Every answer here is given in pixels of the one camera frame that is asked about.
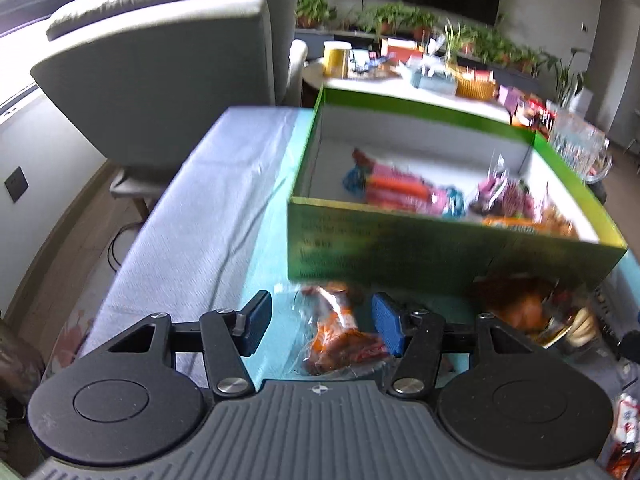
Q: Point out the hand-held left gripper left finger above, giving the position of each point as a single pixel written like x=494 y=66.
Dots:
x=257 y=322

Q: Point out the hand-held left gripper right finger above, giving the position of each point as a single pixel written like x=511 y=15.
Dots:
x=387 y=325

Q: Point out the clear packet with orange snack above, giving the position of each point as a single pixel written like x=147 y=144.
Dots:
x=340 y=340

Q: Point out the green cardboard box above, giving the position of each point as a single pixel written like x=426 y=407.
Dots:
x=400 y=255

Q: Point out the orange sausage packet blue ends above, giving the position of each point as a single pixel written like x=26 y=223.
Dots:
x=400 y=187

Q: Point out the yellow bread packet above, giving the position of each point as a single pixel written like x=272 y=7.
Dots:
x=530 y=224

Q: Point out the brown roasted meat packet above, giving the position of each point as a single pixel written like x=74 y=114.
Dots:
x=515 y=305

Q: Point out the pink purple snack packet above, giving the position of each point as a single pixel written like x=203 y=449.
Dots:
x=502 y=195

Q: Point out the clear packet with pale snack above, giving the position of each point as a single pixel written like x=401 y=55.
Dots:
x=580 y=325

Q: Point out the round white table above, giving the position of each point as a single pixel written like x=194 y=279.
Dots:
x=380 y=85

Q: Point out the blue plastic tray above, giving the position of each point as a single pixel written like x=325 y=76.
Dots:
x=430 y=79

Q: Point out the woven basket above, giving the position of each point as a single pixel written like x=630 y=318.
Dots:
x=474 y=89

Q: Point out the pile of assorted small boxes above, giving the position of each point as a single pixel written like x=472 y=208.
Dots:
x=525 y=105

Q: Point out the grey armchair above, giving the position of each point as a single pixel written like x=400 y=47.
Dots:
x=165 y=75

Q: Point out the yellow can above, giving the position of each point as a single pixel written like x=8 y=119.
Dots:
x=336 y=60

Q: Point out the orange red box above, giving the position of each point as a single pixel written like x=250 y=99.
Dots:
x=402 y=52

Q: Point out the spider plant in glass vase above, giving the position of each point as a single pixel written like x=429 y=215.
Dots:
x=457 y=40

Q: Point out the row of green potted plants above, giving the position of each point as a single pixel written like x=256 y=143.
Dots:
x=395 y=17

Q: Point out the tall leafy floor plant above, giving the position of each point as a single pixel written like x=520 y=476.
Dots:
x=570 y=75

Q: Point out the black wall socket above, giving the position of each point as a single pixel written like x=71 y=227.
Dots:
x=15 y=184

